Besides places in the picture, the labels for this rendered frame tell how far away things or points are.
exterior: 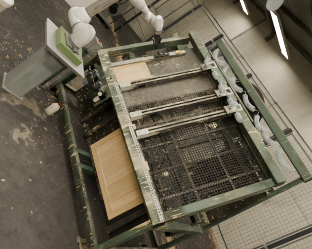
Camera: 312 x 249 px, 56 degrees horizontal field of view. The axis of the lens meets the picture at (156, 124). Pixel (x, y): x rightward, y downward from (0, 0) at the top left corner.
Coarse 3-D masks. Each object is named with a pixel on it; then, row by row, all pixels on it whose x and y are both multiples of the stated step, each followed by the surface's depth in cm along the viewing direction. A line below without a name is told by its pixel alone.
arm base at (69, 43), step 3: (66, 33) 291; (66, 36) 288; (69, 36) 287; (66, 39) 286; (69, 39) 285; (66, 42) 284; (69, 42) 285; (72, 42) 285; (69, 45) 283; (72, 45) 286; (75, 45) 287; (72, 48) 287; (75, 48) 287; (78, 48) 292; (75, 51) 288; (78, 51) 295; (78, 54) 295
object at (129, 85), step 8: (200, 64) 351; (176, 72) 346; (184, 72) 347; (192, 72) 347; (200, 72) 351; (136, 80) 334; (144, 80) 336; (152, 80) 336; (160, 80) 339; (168, 80) 344; (120, 88) 328; (128, 88) 333
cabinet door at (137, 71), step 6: (120, 66) 352; (126, 66) 352; (132, 66) 353; (138, 66) 354; (144, 66) 355; (120, 72) 347; (126, 72) 347; (132, 72) 348; (138, 72) 349; (144, 72) 349; (120, 78) 341; (126, 78) 342; (132, 78) 343; (138, 78) 344; (144, 78) 344
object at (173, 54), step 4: (172, 52) 369; (180, 52) 370; (184, 52) 370; (148, 56) 362; (152, 56) 362; (164, 56) 364; (168, 56) 366; (172, 56) 368; (128, 60) 355; (132, 60) 356; (136, 60) 356; (140, 60) 357; (144, 60) 358; (148, 60) 360; (152, 60) 362; (112, 64) 350; (116, 64) 350; (120, 64) 351; (124, 64) 353
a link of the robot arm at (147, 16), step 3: (144, 6) 284; (141, 9) 286; (144, 9) 288; (147, 9) 293; (144, 12) 295; (147, 12) 297; (150, 12) 326; (144, 15) 322; (147, 15) 324; (150, 15) 325; (153, 15) 328; (144, 18) 328; (147, 18) 326; (150, 18) 327; (147, 21) 330; (150, 21) 329
